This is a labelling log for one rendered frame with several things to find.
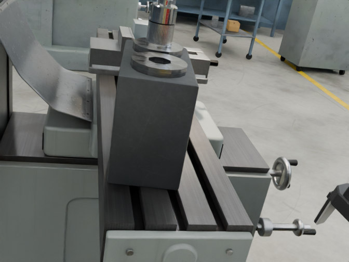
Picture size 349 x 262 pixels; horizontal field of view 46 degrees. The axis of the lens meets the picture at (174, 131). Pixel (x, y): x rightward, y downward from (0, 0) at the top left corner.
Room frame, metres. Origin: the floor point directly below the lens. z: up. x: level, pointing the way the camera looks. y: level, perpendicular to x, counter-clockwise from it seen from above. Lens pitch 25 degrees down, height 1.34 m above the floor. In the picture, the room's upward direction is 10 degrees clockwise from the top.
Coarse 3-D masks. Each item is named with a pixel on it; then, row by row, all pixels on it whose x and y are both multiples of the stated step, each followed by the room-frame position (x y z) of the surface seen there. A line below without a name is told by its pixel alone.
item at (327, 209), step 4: (328, 196) 0.57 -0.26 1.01; (328, 200) 0.56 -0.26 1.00; (324, 204) 0.56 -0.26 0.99; (328, 204) 0.56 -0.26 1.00; (324, 208) 0.56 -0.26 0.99; (328, 208) 0.56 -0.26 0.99; (332, 208) 0.57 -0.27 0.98; (320, 212) 0.56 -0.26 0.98; (324, 212) 0.56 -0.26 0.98; (328, 212) 0.57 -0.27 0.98; (332, 212) 0.58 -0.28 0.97; (316, 216) 0.57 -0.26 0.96; (320, 216) 0.56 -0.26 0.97; (324, 216) 0.57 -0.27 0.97; (328, 216) 0.58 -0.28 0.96; (316, 220) 0.57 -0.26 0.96; (320, 220) 0.57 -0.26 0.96; (324, 220) 0.57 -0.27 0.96; (316, 224) 0.57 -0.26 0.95
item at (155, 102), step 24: (144, 48) 0.69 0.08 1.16; (168, 48) 0.71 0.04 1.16; (120, 72) 0.58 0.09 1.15; (144, 72) 0.59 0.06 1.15; (168, 72) 0.59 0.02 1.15; (192, 72) 0.64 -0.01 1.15; (120, 96) 0.56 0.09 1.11; (144, 96) 0.57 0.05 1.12; (168, 96) 0.57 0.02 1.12; (192, 96) 0.58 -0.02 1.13; (120, 120) 0.56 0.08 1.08; (144, 120) 0.57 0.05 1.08; (168, 120) 0.57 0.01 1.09; (192, 120) 0.58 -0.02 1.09; (120, 144) 0.56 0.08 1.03; (144, 144) 0.57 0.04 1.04; (168, 144) 0.57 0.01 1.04; (120, 168) 0.56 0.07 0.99; (144, 168) 0.57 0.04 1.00; (168, 168) 0.57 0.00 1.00
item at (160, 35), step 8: (152, 16) 0.71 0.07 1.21; (160, 16) 0.70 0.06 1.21; (168, 16) 0.71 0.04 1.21; (176, 16) 0.73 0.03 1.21; (152, 24) 0.71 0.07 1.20; (160, 24) 0.70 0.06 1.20; (168, 24) 0.71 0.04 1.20; (152, 32) 0.71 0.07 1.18; (160, 32) 0.71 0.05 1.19; (168, 32) 0.71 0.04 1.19; (152, 40) 0.71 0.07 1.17; (160, 40) 0.71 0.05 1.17; (168, 40) 0.71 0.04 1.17
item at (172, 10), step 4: (152, 4) 0.72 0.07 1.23; (156, 4) 0.72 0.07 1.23; (152, 8) 0.71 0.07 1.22; (156, 8) 0.71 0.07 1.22; (160, 8) 0.70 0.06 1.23; (164, 8) 0.70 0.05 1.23; (168, 8) 0.71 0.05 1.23; (172, 8) 0.71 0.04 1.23; (176, 8) 0.72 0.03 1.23; (164, 12) 0.70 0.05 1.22; (168, 12) 0.71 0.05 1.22; (172, 12) 0.71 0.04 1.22; (176, 12) 0.72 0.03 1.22
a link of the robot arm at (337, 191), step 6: (342, 186) 0.56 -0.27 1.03; (348, 186) 0.54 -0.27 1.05; (336, 192) 0.55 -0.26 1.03; (342, 192) 0.54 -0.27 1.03; (348, 192) 0.53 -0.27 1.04; (330, 198) 0.55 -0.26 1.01; (336, 198) 0.54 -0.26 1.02; (342, 198) 0.53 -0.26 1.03; (348, 198) 0.53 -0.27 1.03; (336, 204) 0.54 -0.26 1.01; (342, 204) 0.53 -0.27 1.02; (348, 204) 0.52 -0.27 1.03; (342, 210) 0.53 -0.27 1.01; (348, 210) 0.52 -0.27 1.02; (348, 216) 0.52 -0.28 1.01
